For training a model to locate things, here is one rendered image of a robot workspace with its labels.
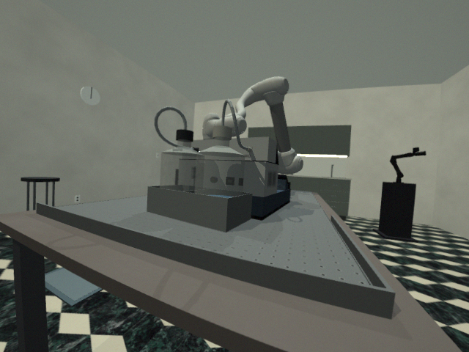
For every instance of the clear plastic bottle with black cap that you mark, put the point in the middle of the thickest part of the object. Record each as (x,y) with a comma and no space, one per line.
(178,165)

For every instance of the clear plastic bottle with grey cap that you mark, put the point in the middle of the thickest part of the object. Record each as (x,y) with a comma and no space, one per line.
(220,169)

